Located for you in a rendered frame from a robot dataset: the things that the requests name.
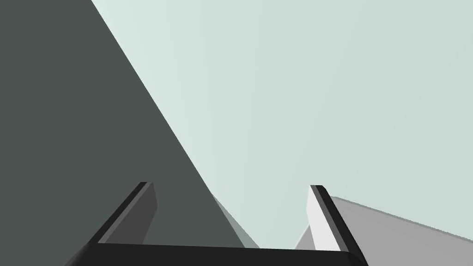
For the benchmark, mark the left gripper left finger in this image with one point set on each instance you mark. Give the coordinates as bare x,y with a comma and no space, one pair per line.
130,220

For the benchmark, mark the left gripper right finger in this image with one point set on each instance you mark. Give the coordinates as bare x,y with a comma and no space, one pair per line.
325,223

